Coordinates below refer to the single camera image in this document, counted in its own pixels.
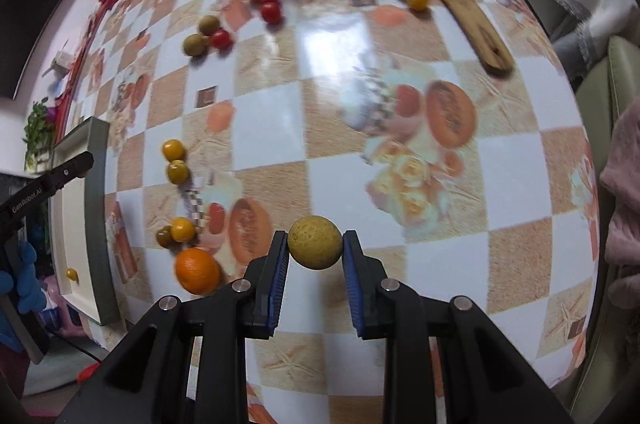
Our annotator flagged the dark yellow tomato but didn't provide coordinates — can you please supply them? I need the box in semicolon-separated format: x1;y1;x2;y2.
155;226;176;248

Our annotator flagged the brown longan top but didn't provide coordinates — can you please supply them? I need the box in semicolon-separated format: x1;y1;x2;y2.
198;14;220;36

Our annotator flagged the yellow tomato lower pair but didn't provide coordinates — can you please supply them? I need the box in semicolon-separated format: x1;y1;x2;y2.
166;158;191;186

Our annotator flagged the green potted plant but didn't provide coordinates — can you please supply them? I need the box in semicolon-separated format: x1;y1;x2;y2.
23;97;58;174

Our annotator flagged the green sofa cushion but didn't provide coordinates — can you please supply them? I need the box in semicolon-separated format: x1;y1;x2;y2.
549;34;640;424

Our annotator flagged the shallow white tray box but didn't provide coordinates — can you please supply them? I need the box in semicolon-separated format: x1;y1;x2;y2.
49;118;119;326

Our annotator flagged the yellow tomato pair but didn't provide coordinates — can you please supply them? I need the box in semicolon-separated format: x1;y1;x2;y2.
162;139;186;162
166;158;191;186

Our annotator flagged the yellow tomato mid table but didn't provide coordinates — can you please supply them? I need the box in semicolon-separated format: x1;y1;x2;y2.
65;268;78;282

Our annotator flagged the yellow tomato upper pair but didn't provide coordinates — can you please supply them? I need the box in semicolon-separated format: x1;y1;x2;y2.
162;139;186;162

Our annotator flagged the pink fuzzy garment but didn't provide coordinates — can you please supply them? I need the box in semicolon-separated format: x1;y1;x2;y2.
600;97;639;309

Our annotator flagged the brown longan edge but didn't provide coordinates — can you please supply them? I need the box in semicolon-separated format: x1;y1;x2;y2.
288;216;343;270

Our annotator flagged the pink plastic stool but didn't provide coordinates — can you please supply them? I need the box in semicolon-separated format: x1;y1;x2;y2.
41;276;86;337

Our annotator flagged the brown longan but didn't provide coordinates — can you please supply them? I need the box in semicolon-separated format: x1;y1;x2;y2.
182;34;208;58
198;14;220;36

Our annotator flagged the blue gloved hand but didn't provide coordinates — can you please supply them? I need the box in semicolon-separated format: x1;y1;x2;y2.
1;240;47;352

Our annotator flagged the large orange near gripper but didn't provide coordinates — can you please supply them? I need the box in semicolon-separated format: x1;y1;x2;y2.
174;248;222;296

